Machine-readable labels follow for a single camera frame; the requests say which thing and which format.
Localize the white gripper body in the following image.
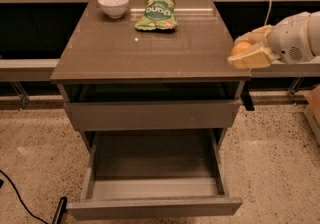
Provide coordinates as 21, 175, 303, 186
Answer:
268, 12, 314, 64

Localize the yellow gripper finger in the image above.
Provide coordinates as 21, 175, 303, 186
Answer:
228, 44, 280, 69
234, 25, 273, 46

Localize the orange fruit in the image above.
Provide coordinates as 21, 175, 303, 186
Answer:
231, 42, 251, 56

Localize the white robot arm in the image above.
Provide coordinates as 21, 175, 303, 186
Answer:
228, 12, 320, 69

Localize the grey top drawer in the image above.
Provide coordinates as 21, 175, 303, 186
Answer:
65, 100, 241, 131

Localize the grey drawer cabinet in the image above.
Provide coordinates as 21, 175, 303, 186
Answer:
51, 0, 250, 146

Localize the open grey middle drawer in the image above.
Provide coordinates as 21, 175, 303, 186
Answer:
67, 129, 242, 220

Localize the cardboard box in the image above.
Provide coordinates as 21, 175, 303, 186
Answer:
304, 86, 320, 145

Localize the green snack bag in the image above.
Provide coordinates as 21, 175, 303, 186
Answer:
135, 0, 178, 31

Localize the white ceramic bowl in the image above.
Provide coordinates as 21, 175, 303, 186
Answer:
98, 0, 129, 19

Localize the black floor object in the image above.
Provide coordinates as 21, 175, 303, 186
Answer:
52, 196, 67, 224

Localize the white hanging cable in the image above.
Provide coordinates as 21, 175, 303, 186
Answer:
263, 0, 273, 26

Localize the black floor cable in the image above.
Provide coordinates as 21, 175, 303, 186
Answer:
0, 169, 50, 224

